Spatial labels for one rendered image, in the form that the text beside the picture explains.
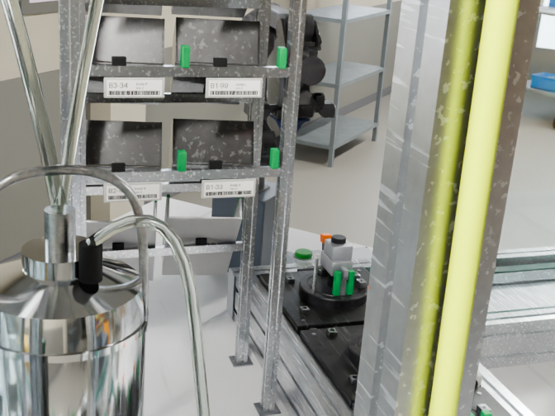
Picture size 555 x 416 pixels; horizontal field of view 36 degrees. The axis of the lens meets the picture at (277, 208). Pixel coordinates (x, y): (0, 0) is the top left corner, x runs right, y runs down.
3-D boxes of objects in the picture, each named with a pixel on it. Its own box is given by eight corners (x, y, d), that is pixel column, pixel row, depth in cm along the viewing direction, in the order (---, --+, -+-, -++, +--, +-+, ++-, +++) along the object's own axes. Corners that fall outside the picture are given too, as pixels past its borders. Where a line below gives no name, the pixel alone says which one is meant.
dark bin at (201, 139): (166, 184, 164) (167, 145, 164) (234, 185, 166) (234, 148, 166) (172, 164, 136) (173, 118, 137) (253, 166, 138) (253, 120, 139)
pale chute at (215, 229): (161, 275, 172) (161, 254, 174) (226, 275, 174) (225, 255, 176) (166, 218, 147) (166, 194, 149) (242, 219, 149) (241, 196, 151)
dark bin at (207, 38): (168, 101, 158) (168, 63, 159) (239, 104, 160) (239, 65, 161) (175, 63, 131) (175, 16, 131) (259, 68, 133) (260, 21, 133)
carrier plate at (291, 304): (258, 282, 181) (258, 272, 180) (362, 274, 189) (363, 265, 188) (296, 336, 160) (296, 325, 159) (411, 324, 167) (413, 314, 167)
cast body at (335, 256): (320, 263, 174) (322, 231, 171) (339, 262, 175) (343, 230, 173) (334, 281, 166) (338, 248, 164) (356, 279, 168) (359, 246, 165)
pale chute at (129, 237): (85, 280, 167) (86, 259, 169) (153, 281, 169) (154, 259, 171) (77, 222, 142) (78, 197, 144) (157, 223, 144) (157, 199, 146)
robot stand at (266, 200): (236, 248, 220) (240, 175, 214) (285, 262, 215) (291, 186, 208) (208, 267, 209) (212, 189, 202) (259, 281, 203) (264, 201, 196)
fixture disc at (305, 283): (289, 281, 177) (290, 272, 177) (351, 276, 182) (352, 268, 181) (312, 312, 165) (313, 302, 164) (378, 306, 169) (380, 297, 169)
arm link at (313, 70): (277, 16, 172) (297, 26, 162) (314, 18, 175) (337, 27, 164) (272, 73, 176) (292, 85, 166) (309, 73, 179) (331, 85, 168)
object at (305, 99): (283, 82, 174) (295, 88, 168) (315, 82, 176) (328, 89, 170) (281, 111, 176) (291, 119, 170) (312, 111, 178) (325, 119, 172)
